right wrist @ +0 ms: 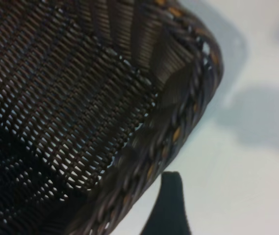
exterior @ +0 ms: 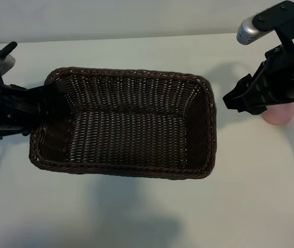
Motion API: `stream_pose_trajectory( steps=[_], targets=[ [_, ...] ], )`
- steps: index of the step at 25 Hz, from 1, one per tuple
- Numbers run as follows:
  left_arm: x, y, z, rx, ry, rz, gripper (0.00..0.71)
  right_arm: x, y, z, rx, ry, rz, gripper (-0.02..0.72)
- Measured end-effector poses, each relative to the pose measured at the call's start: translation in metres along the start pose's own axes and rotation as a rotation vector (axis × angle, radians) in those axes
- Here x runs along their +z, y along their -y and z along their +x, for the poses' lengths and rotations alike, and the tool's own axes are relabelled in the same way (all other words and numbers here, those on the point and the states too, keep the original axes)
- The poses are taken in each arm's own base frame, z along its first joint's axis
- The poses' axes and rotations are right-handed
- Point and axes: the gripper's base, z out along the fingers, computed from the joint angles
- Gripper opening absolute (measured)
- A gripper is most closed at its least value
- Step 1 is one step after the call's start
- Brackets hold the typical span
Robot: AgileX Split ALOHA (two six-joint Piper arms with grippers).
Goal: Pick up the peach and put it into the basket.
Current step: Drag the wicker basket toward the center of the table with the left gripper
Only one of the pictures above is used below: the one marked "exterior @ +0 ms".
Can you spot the pink peach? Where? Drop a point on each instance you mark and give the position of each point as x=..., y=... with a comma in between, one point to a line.
x=278, y=117

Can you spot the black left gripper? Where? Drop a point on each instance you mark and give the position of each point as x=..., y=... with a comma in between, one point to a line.
x=20, y=111

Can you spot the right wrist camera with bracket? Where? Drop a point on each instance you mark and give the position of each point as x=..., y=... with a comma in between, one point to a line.
x=247, y=32

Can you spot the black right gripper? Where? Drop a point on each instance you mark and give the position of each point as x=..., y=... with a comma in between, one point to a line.
x=276, y=77

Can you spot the dark brown woven basket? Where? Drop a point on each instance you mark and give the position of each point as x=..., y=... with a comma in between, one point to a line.
x=136, y=124

